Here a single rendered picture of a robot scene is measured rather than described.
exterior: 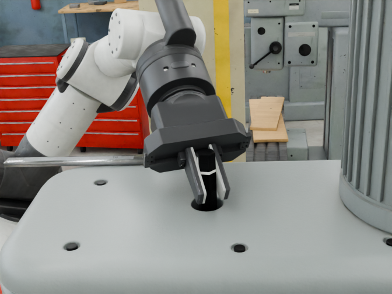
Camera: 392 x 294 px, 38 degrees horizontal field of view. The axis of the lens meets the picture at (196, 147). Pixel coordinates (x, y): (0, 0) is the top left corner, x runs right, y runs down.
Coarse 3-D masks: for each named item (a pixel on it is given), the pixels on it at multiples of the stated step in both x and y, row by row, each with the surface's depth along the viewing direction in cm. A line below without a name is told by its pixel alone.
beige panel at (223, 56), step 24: (144, 0) 225; (192, 0) 224; (216, 0) 223; (240, 0) 223; (216, 24) 227; (240, 24) 227; (216, 48) 231; (240, 48) 230; (216, 72) 235; (240, 72) 234; (240, 96) 238; (240, 120) 243
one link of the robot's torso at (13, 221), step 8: (0, 216) 107; (8, 216) 107; (16, 216) 109; (0, 224) 106; (8, 224) 107; (16, 224) 108; (0, 232) 104; (8, 232) 105; (0, 240) 104; (0, 248) 104
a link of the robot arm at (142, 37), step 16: (160, 0) 71; (176, 0) 71; (112, 16) 74; (128, 16) 71; (144, 16) 72; (160, 16) 71; (176, 16) 69; (112, 32) 74; (128, 32) 71; (144, 32) 71; (160, 32) 71; (176, 32) 68; (192, 32) 68; (112, 48) 74; (128, 48) 72; (144, 48) 72; (160, 48) 69; (176, 48) 69; (192, 48) 70; (144, 64) 69
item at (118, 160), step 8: (8, 160) 76; (16, 160) 76; (24, 160) 76; (32, 160) 76; (40, 160) 76; (48, 160) 76; (56, 160) 76; (64, 160) 76; (72, 160) 75; (80, 160) 75; (88, 160) 75; (96, 160) 75; (104, 160) 75; (112, 160) 75; (120, 160) 75; (128, 160) 75; (136, 160) 74
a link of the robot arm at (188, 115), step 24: (144, 72) 69; (168, 72) 66; (192, 72) 67; (144, 96) 69; (168, 96) 67; (192, 96) 66; (216, 96) 67; (168, 120) 64; (192, 120) 64; (216, 120) 64; (144, 144) 64; (168, 144) 62; (192, 144) 63; (216, 144) 64; (240, 144) 66; (168, 168) 65
